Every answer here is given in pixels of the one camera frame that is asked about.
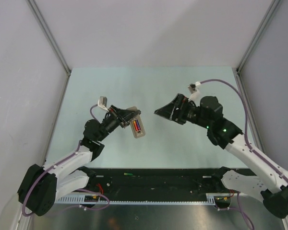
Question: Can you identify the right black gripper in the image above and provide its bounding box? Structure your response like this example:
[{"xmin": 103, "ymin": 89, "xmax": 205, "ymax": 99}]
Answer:
[{"xmin": 154, "ymin": 94, "xmax": 211, "ymax": 129}]

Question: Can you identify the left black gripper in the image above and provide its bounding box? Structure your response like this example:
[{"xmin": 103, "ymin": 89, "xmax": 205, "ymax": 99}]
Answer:
[{"xmin": 96, "ymin": 105, "xmax": 140, "ymax": 142}]

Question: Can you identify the red battery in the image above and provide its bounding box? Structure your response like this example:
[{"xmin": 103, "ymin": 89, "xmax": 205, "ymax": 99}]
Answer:
[{"xmin": 132, "ymin": 120, "xmax": 138, "ymax": 132}]

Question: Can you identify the white remote control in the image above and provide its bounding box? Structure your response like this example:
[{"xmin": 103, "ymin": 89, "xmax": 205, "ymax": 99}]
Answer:
[{"xmin": 129, "ymin": 112, "xmax": 146, "ymax": 138}]

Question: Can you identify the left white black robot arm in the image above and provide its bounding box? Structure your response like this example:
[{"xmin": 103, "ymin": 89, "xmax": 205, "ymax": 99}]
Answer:
[{"xmin": 17, "ymin": 105, "xmax": 141, "ymax": 217}]

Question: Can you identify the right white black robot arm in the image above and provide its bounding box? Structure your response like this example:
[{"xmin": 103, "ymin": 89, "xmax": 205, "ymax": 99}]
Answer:
[{"xmin": 154, "ymin": 93, "xmax": 288, "ymax": 219}]

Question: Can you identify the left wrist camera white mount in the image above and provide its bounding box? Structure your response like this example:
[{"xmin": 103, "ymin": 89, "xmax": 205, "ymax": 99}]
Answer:
[{"xmin": 97, "ymin": 96, "xmax": 108, "ymax": 112}]

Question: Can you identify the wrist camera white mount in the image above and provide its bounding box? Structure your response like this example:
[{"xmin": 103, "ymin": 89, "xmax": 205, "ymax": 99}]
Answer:
[
  {"xmin": 97, "ymin": 96, "xmax": 108, "ymax": 112},
  {"xmin": 188, "ymin": 81, "xmax": 201, "ymax": 102}
]

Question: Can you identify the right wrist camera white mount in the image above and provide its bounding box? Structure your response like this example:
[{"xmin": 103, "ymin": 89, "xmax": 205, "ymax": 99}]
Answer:
[{"xmin": 188, "ymin": 81, "xmax": 201, "ymax": 102}]

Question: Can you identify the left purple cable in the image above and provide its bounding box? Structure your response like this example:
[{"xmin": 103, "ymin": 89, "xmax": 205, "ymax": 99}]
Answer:
[{"xmin": 21, "ymin": 104, "xmax": 110, "ymax": 218}]

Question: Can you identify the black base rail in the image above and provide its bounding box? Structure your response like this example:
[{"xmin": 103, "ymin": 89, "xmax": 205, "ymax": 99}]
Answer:
[{"xmin": 39, "ymin": 167, "xmax": 271, "ymax": 202}]

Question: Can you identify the grey slotted cable duct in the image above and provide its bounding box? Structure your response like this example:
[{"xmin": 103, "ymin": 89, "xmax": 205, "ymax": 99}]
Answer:
[{"xmin": 56, "ymin": 193, "xmax": 218, "ymax": 205}]

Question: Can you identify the left aluminium frame post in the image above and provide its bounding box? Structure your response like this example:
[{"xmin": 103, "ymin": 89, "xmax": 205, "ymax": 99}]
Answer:
[{"xmin": 26, "ymin": 0, "xmax": 72, "ymax": 77}]

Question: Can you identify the aluminium frame post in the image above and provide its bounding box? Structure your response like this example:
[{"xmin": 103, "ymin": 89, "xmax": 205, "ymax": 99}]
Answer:
[
  {"xmin": 26, "ymin": 0, "xmax": 72, "ymax": 77},
  {"xmin": 235, "ymin": 0, "xmax": 283, "ymax": 74}
]

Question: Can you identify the right aluminium frame post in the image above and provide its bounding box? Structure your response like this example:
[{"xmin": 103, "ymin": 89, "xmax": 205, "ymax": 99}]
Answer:
[{"xmin": 235, "ymin": 0, "xmax": 283, "ymax": 74}]

